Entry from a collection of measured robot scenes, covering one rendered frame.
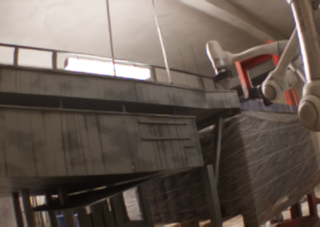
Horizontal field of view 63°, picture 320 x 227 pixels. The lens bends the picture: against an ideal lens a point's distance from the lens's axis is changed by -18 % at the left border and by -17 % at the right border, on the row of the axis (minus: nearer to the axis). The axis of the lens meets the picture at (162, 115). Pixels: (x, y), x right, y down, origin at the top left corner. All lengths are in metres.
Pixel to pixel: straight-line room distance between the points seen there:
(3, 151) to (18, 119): 0.12
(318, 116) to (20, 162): 1.07
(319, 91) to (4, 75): 1.16
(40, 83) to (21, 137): 0.19
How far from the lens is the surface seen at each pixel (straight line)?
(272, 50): 2.06
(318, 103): 1.21
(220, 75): 2.09
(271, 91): 1.45
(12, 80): 0.98
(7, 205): 3.63
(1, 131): 0.93
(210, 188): 1.41
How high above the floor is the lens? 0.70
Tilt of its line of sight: 15 degrees up
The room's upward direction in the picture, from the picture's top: 11 degrees counter-clockwise
